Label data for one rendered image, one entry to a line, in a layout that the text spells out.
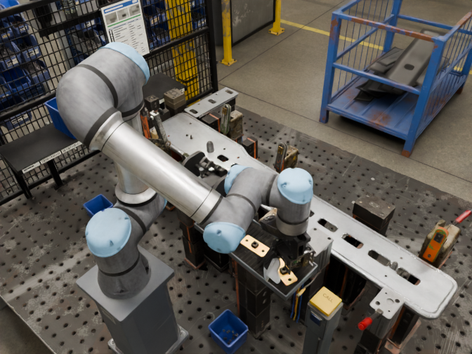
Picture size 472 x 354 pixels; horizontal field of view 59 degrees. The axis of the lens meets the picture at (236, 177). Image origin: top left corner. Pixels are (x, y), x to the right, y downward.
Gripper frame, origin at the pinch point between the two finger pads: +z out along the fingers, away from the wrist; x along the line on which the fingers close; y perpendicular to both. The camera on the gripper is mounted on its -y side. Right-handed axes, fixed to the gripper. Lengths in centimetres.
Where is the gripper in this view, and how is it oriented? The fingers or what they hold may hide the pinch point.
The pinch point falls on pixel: (283, 268)
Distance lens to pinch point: 117.6
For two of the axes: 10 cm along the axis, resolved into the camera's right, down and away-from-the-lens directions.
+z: 0.3, 7.4, 6.8
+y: 4.8, 5.8, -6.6
